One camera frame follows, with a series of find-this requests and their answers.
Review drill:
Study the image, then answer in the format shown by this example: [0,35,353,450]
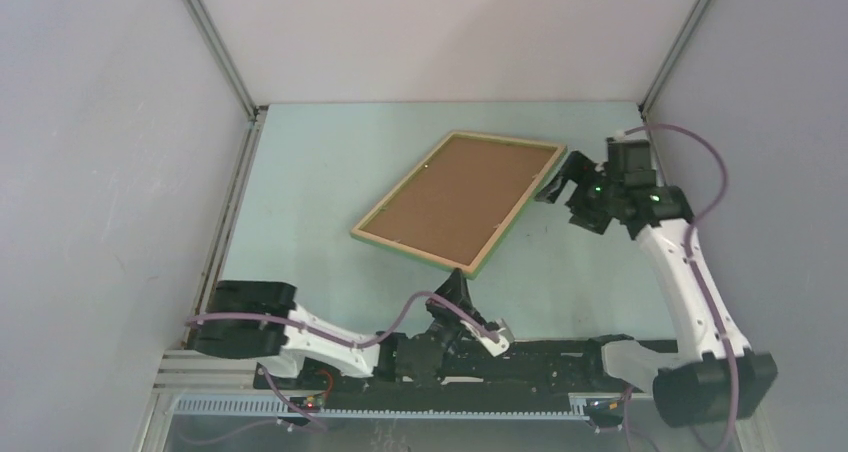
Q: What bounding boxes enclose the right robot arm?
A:
[535,139,778,428]

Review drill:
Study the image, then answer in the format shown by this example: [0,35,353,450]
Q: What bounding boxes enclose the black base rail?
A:
[251,337,664,424]

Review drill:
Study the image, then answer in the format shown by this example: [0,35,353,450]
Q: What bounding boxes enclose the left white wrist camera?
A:
[460,319,515,357]

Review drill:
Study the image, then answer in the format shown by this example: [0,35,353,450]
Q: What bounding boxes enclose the white cable duct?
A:
[172,394,608,421]

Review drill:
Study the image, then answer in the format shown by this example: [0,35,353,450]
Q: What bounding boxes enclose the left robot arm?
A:
[187,269,514,389]

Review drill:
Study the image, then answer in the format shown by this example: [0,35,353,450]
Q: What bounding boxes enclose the left aluminium corner post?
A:
[182,0,259,121]

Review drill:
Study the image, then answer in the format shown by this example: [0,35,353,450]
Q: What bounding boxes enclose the right aluminium corner post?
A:
[639,0,715,121]

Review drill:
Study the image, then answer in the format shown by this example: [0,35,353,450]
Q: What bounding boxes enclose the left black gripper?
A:
[425,271,487,364]

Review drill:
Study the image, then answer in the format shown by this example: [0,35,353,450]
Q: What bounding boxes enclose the brown backing board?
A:
[361,137,559,266]

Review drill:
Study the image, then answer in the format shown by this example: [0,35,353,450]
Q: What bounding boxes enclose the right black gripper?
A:
[534,151,621,236]

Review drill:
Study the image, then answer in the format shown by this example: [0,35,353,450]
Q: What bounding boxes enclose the wooden picture frame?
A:
[349,129,570,281]

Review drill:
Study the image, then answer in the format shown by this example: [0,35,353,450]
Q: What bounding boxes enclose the aluminium corner post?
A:
[182,0,259,121]
[639,0,715,121]

